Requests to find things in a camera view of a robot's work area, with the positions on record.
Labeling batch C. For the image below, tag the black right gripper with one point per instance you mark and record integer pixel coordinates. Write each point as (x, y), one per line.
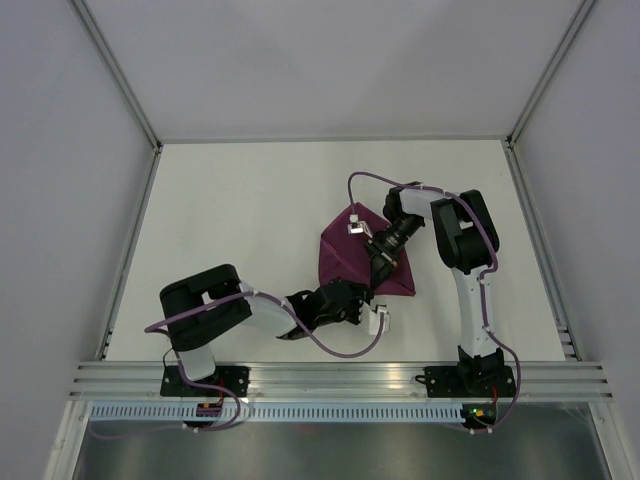
(383, 261)

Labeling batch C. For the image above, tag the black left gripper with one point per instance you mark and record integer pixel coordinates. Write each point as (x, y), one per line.
(360, 293)

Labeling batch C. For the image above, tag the purple cloth napkin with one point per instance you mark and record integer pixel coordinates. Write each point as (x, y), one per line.
(343, 256)

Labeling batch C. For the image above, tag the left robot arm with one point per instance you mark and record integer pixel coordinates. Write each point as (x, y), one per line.
(202, 307)

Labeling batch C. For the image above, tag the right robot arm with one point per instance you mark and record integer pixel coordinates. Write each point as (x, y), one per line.
(467, 243)

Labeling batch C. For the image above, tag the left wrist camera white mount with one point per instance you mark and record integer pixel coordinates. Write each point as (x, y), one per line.
(376, 319)

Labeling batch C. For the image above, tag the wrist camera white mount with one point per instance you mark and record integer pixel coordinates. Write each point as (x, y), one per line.
(356, 226)
(376, 319)

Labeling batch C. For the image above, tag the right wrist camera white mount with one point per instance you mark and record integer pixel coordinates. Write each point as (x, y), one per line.
(356, 226)

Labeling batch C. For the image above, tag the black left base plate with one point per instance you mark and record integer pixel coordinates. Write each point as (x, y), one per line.
(226, 379)

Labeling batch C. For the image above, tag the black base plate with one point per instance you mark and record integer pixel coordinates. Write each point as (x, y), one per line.
(450, 382)
(226, 379)

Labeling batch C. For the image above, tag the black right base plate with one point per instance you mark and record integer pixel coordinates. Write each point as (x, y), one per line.
(450, 382)

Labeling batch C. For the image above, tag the aluminium front rail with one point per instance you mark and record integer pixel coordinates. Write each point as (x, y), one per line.
(541, 382)

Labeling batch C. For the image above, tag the white slotted cable duct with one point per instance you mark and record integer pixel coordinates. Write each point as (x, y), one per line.
(280, 412)

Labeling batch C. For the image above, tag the aluminium frame post right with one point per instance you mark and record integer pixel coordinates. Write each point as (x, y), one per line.
(558, 56)

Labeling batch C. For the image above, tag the aluminium frame post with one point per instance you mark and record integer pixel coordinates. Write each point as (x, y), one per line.
(558, 56)
(97, 38)

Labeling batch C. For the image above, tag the aluminium frame post left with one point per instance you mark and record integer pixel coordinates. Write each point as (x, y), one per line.
(97, 38)

